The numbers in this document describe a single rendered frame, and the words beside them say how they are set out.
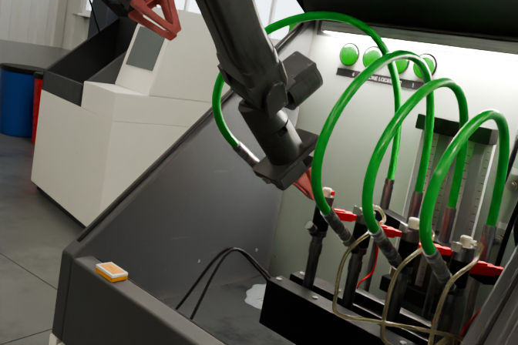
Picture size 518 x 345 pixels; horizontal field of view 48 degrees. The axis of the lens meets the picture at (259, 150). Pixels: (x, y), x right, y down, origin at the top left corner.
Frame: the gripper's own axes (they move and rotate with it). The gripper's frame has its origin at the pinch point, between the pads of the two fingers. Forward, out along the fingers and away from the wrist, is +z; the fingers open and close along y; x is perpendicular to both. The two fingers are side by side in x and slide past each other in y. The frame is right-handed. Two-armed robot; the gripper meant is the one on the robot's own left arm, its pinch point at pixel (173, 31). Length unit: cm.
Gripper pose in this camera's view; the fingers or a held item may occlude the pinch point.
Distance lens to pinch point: 93.1
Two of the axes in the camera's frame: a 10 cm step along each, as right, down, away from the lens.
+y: -2.7, 0.1, 9.6
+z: 5.9, 7.9, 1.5
